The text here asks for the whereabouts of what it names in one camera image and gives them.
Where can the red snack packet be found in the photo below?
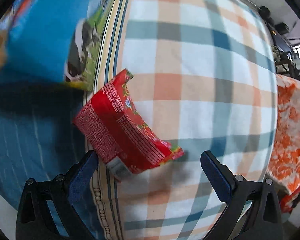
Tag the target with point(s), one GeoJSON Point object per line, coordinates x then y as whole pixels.
{"type": "Point", "coordinates": [120, 127]}

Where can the short barbell with black plates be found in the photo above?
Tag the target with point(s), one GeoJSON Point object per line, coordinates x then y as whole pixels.
{"type": "Point", "coordinates": [250, 1]}

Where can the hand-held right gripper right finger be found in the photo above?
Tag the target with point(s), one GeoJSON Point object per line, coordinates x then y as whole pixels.
{"type": "Point", "coordinates": [217, 177]}

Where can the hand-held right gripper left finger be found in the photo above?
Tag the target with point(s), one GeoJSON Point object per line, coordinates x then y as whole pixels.
{"type": "Point", "coordinates": [81, 177]}

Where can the orange floral blanket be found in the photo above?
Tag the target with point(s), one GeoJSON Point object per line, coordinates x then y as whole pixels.
{"type": "Point", "coordinates": [290, 135]}

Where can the blue striped quilt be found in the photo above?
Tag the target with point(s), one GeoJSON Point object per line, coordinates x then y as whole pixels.
{"type": "Point", "coordinates": [27, 135]}

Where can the printed blue cardboard box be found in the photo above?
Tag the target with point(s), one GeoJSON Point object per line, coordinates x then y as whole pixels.
{"type": "Point", "coordinates": [40, 37]}

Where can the black speaker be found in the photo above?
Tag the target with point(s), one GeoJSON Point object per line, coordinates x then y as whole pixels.
{"type": "Point", "coordinates": [282, 27]}

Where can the orange blue plaid blanket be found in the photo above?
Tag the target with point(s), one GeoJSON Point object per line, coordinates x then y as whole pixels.
{"type": "Point", "coordinates": [195, 80]}

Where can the dark wooden chair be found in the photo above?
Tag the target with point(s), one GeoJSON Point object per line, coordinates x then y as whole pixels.
{"type": "Point", "coordinates": [287, 65]}

